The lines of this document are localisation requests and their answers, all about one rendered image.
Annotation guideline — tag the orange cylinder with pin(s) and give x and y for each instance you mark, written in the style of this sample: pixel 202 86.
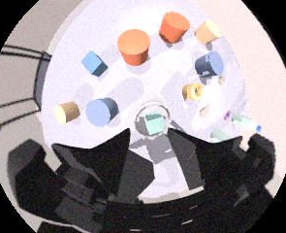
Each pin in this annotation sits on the orange cylinder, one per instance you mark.
pixel 134 44
pixel 173 27

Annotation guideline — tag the light blue block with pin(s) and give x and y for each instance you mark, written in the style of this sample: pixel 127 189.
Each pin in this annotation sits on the light blue block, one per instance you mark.
pixel 94 64

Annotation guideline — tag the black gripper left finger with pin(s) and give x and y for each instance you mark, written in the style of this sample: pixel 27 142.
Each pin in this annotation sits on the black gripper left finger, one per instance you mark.
pixel 105 162

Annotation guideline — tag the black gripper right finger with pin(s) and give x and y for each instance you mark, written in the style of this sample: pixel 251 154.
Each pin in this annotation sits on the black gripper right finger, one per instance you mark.
pixel 196 157

